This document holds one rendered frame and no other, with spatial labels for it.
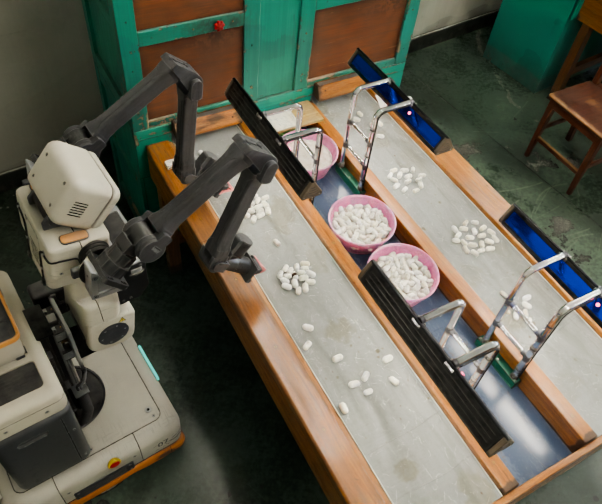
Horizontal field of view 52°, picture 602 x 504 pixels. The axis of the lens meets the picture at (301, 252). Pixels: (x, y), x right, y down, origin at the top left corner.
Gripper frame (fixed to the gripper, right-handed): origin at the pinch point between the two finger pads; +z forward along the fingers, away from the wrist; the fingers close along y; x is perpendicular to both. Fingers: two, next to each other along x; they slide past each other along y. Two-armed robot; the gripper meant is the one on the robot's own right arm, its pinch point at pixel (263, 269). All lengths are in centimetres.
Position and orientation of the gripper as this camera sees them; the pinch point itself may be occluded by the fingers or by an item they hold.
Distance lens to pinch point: 207.2
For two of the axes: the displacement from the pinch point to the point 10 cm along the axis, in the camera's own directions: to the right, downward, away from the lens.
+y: -4.9, -6.9, 5.4
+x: -6.3, 7.0, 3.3
